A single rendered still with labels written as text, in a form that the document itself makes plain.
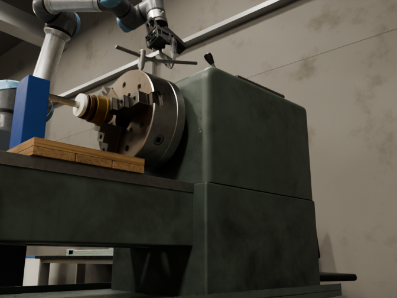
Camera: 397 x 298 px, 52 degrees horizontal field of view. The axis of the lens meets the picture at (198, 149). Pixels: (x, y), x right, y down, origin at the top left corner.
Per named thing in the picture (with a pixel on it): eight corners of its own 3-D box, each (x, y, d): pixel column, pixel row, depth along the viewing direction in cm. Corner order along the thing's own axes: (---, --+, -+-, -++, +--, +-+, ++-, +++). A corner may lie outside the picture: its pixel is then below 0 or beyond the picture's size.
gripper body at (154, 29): (146, 49, 149) (141, 25, 154) (165, 57, 154) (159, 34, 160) (159, 36, 144) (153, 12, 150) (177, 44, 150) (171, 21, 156)
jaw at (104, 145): (133, 129, 130) (123, 165, 130) (124, 127, 134) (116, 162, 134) (102, 122, 122) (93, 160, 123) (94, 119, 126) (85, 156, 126)
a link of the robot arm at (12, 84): (-20, 110, 158) (-15, 78, 162) (9, 120, 170) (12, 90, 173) (3, 106, 153) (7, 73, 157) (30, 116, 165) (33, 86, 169)
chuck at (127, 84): (115, 172, 144) (124, 87, 150) (172, 168, 121) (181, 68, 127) (92, 168, 138) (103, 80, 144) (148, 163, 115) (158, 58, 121)
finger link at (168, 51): (160, 64, 143) (156, 44, 148) (173, 69, 147) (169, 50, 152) (166, 58, 141) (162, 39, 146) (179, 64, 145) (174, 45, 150)
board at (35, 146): (78, 189, 134) (79, 177, 135) (144, 173, 109) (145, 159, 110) (-21, 177, 114) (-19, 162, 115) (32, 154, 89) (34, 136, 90)
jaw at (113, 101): (136, 108, 131) (159, 93, 123) (137, 122, 129) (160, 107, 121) (106, 99, 123) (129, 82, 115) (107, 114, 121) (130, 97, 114)
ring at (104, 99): (102, 103, 131) (75, 95, 124) (118, 94, 124) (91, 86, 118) (100, 130, 128) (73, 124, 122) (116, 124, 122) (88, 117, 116)
